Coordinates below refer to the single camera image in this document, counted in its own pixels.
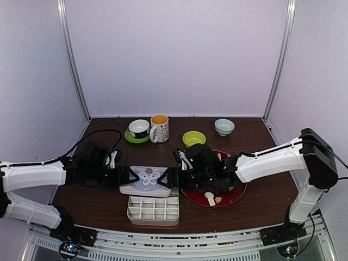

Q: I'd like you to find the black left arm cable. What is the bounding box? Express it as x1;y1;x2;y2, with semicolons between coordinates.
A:
43;129;122;165

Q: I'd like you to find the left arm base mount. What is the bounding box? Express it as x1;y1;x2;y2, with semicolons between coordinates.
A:
48;206;97;254

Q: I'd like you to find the lime green bowl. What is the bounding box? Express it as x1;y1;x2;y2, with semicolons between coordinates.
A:
182;130;206;148

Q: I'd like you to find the red round tray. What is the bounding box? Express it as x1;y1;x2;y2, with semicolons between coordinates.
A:
181;150;246;207

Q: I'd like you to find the right aluminium frame post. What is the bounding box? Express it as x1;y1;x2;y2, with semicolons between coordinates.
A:
263;0;296;122

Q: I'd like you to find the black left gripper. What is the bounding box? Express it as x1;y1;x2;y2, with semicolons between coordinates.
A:
88;164;140;190

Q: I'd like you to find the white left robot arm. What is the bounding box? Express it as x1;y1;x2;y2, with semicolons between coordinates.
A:
1;141;139;241

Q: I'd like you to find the white floral mug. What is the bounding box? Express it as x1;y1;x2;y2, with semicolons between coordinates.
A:
149;115;169;143

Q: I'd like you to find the silver compartment tin box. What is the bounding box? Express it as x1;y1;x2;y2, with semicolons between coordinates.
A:
127;188;180;226

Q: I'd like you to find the front aluminium rail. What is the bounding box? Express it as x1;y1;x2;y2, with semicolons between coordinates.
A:
19;214;339;260

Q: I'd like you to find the aluminium frame post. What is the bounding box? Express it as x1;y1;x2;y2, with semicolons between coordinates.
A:
57;0;91;121
263;0;296;122

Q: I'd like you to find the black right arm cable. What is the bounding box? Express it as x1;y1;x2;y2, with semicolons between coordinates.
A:
300;137;348;191

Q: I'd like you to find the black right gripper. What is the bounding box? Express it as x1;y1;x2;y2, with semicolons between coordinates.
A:
157;167;213;191

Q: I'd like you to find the dark blue white cup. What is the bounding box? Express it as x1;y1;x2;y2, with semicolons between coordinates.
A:
128;119;150;139

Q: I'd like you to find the left aluminium frame post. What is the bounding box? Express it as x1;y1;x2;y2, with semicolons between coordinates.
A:
57;0;91;121

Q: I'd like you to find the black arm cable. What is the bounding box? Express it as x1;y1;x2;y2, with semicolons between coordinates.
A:
300;137;348;191
43;129;122;165

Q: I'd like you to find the pale blue bowl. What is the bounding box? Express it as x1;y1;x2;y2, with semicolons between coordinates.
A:
214;119;235;136

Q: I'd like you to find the green saucer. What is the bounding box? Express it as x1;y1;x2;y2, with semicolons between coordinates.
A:
125;128;152;144

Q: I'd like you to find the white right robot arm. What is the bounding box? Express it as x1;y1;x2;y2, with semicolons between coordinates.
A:
157;128;338;240

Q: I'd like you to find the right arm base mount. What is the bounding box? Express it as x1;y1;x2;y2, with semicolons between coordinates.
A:
259;211;307;259

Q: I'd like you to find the tin lid with rabbit picture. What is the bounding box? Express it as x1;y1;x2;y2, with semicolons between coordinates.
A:
119;166;171;197

